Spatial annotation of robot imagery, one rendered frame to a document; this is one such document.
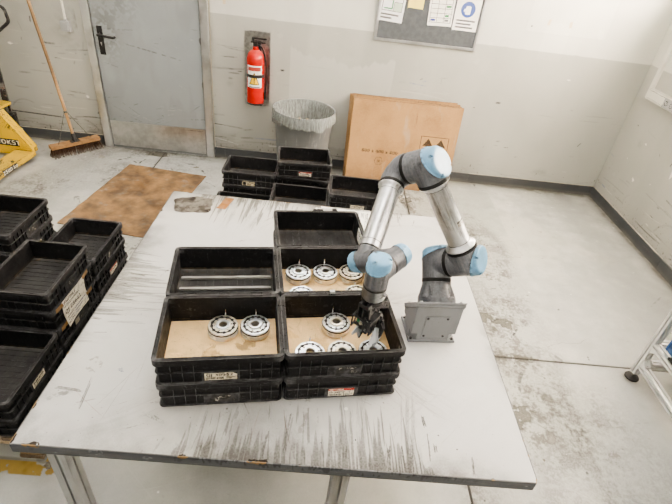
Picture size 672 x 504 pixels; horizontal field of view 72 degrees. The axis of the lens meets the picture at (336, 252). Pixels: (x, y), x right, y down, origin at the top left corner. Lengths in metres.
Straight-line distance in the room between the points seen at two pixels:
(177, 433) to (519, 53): 4.14
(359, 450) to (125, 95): 4.14
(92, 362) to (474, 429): 1.34
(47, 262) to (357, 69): 3.03
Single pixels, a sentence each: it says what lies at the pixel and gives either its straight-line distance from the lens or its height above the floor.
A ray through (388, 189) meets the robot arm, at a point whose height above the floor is 1.29.
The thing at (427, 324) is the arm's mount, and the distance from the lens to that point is 1.89.
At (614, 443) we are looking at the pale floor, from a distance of 2.99.
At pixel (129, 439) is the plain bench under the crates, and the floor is 0.70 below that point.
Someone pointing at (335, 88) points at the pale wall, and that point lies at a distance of 4.60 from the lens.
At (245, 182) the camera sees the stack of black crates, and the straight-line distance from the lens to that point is 3.58.
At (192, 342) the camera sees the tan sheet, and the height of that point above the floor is 0.83.
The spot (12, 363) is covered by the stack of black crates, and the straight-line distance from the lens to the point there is 2.62.
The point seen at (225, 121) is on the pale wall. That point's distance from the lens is 4.84.
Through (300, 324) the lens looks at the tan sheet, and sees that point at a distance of 1.74.
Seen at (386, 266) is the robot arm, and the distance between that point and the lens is 1.37.
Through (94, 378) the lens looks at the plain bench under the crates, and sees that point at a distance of 1.84.
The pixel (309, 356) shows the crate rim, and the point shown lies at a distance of 1.51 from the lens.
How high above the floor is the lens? 2.04
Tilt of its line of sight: 35 degrees down
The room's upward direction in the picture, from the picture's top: 7 degrees clockwise
